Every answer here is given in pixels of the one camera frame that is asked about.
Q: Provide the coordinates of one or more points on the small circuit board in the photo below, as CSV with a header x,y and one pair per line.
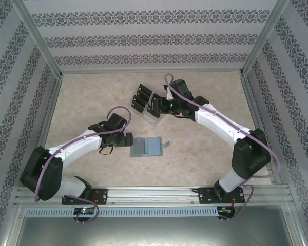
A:
x,y
84,211
226,209

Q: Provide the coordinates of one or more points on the aluminium frame post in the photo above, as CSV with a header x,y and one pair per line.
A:
x,y
41,38
264,36

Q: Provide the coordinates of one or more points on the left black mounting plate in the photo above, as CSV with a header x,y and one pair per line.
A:
x,y
101,196

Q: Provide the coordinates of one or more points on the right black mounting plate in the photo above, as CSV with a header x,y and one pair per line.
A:
x,y
205,196

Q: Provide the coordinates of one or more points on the black credit card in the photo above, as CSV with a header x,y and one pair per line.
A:
x,y
150,111
151,105
137,106
143,94
145,89
139,100
155,98

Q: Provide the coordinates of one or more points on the aluminium frame rail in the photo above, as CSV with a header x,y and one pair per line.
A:
x,y
259,120
50,115

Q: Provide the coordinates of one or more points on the green card holder wallet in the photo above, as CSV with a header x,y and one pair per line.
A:
x,y
154,146

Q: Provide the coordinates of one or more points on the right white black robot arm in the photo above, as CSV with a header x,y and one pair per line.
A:
x,y
220,123

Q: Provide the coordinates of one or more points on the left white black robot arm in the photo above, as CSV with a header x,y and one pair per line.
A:
x,y
77,143

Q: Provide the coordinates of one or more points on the black mounting plate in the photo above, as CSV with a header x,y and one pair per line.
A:
x,y
101,196
205,196

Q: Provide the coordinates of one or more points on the grey metal sheet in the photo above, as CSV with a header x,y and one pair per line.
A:
x,y
154,230

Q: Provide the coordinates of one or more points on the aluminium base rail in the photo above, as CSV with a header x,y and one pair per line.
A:
x,y
151,194

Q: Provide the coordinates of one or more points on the clear acrylic card stand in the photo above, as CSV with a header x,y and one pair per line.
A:
x,y
156,122

